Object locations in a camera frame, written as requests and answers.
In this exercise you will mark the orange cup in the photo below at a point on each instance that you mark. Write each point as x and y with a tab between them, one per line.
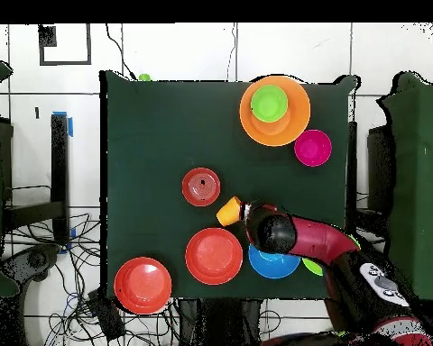
229	212

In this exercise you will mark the small red bowl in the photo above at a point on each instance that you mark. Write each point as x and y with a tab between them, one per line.
201	187

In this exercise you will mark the large red bowl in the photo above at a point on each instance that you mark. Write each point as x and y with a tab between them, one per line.
214	256
143	285

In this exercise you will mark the blue bowl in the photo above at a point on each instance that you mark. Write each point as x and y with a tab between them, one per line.
274	266

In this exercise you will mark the large green bowl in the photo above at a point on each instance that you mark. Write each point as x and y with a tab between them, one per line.
312	267

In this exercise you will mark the pink bowl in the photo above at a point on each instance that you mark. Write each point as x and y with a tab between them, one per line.
313	148

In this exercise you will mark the large orange bowl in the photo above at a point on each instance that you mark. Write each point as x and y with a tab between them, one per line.
296	122

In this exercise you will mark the small green bowl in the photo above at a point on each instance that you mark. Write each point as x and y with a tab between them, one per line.
269	103

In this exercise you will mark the green cup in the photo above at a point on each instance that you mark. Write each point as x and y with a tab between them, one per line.
144	77

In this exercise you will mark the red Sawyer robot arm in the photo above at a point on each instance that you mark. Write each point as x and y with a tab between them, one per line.
321	241

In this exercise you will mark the dark green table cloth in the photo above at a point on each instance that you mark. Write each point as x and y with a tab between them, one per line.
158	126

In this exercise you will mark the black power strip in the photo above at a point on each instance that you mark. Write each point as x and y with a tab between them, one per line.
108	319

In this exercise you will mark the blue tape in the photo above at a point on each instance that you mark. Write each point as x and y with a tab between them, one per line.
70	126

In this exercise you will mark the black chair base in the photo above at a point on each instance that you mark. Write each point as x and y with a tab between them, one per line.
36	259

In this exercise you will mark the black stool frame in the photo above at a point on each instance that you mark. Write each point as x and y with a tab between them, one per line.
380	169
59	162

